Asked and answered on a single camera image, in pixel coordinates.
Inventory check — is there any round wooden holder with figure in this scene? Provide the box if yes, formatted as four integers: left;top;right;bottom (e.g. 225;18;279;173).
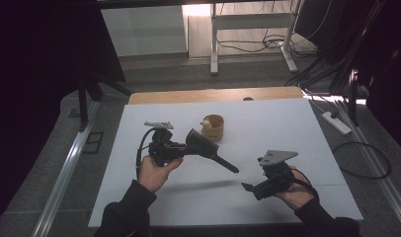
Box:
200;114;225;143

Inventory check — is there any left hand-held gripper cable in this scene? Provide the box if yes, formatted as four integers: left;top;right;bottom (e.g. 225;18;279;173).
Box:
134;126;157;181

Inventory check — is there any hand-held gripper cable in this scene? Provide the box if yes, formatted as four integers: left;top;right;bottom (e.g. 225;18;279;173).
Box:
134;126;157;181
287;167;320;199

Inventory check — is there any wooden table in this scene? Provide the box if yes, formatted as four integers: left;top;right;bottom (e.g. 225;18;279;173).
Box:
127;86;304;106

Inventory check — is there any dark computer tower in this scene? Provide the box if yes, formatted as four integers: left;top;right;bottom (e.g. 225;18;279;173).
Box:
293;0;342;47

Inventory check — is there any white desk frame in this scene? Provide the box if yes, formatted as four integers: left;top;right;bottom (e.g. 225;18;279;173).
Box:
209;0;303;76

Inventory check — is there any right hand-held gripper cable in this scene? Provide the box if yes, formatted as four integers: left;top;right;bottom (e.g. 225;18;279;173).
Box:
287;167;320;199

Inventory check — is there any person's left hand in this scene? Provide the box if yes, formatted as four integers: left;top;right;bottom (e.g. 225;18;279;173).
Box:
136;154;185;195

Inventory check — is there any bundle of black floor cables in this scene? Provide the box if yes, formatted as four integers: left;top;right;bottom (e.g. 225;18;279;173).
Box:
215;31;319;61

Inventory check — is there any aluminium rail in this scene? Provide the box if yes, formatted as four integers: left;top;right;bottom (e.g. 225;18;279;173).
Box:
336;98;401;233
31;100;103;237

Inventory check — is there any white table sheet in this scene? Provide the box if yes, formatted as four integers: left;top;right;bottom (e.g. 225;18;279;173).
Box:
88;97;364;229

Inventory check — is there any black looped cable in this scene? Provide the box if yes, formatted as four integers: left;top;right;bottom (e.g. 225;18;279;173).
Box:
331;141;392;181

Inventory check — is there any person's right hand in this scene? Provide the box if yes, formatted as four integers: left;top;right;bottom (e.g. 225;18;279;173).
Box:
274;163;317;212

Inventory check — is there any black stand post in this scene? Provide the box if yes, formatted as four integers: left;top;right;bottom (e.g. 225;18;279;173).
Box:
77;82;90;132
348;67;361;126

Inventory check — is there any white power strip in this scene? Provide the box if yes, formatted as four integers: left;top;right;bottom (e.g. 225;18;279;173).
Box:
320;111;353;136

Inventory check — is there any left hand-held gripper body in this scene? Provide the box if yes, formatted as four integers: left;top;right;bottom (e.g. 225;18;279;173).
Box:
143;120;189;168

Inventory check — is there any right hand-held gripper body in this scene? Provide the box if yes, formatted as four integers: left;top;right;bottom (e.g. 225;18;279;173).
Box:
253;150;299;201

